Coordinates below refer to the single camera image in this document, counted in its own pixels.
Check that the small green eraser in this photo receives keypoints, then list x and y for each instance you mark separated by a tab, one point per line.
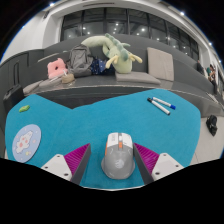
24	108

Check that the grey backpack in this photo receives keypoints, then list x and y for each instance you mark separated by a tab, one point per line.
80	60

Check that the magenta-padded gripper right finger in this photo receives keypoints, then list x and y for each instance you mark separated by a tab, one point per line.
147	158

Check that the small tan round item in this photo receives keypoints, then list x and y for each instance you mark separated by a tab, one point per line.
67	78

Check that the black suitcase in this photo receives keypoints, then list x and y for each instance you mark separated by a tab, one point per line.
13	98

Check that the person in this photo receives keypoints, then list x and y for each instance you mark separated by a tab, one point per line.
200	67
212	76

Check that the long green dragon plush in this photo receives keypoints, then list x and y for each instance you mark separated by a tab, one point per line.
120	60

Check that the ceiling lights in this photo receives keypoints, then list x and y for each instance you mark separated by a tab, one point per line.
51	4

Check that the dark blue patterned bag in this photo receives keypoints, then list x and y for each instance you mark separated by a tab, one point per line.
100	66

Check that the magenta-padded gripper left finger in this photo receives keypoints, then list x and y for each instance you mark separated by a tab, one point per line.
77	158

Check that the round pale blue mouse pad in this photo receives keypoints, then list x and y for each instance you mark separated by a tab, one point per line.
26	143

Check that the grey and white computer mouse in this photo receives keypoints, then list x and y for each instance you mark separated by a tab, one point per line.
117	160

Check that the round grey seat cushion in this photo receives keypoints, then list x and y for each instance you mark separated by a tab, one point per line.
50	82

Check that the black bag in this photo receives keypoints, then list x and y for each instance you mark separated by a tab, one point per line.
212	125

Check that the beige square cushion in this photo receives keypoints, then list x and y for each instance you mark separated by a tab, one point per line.
160	64

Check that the pink plush cushion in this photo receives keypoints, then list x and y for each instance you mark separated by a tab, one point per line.
56	69

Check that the white marker with blue cap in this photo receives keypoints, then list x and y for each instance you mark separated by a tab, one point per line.
163	102

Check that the white marker with black cap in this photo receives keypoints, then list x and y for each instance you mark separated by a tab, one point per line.
159	106

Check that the flat grey seat cushion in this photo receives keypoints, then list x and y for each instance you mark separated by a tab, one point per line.
137	77
32	87

